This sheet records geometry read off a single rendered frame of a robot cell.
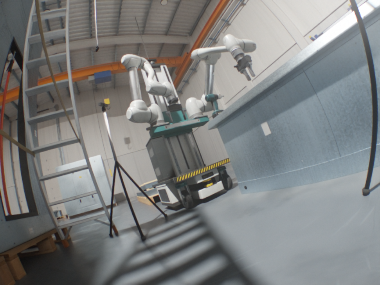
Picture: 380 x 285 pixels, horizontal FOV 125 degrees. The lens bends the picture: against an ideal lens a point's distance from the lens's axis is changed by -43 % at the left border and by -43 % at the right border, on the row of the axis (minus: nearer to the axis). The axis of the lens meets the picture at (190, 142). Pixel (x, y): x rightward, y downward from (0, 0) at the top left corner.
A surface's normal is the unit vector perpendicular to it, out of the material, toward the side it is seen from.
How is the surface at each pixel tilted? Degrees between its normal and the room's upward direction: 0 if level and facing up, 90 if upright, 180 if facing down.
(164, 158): 90
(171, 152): 90
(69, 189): 90
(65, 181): 90
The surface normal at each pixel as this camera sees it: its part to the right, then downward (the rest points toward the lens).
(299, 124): -0.84, 0.22
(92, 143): 0.37, -0.29
